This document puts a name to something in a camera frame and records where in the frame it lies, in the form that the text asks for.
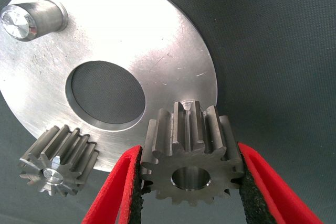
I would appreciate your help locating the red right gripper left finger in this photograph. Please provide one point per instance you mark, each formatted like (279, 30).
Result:
(113, 195)

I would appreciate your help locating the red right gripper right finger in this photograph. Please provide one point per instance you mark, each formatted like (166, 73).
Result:
(270, 197)

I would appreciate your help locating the small steel planetary gear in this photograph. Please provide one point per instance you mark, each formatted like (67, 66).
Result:
(162, 171)
(71, 166)

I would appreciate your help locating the round metal carrier plate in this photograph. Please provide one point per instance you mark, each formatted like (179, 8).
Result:
(105, 24)

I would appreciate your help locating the dark grey table cloth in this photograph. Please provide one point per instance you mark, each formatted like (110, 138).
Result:
(262, 51)

